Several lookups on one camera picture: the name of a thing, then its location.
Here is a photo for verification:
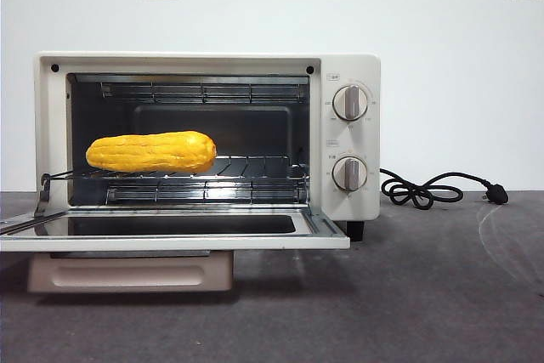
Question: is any glass oven door with handle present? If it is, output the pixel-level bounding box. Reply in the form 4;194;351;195
0;205;352;295

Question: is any metal wire oven rack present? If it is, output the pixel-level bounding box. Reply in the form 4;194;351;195
42;154;309;181

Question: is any cream oven temperature knob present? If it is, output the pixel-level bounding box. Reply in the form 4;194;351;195
331;84;370;122

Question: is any cream Toshiba toaster oven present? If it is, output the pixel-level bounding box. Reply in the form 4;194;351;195
33;51;382;241

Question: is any yellow corn cob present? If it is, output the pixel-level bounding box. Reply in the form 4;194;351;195
85;130;218;176

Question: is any cream oven timer knob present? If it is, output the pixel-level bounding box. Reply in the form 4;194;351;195
331;156;369;193

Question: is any black oven power cable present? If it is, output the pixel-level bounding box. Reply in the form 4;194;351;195
377;167;510;210

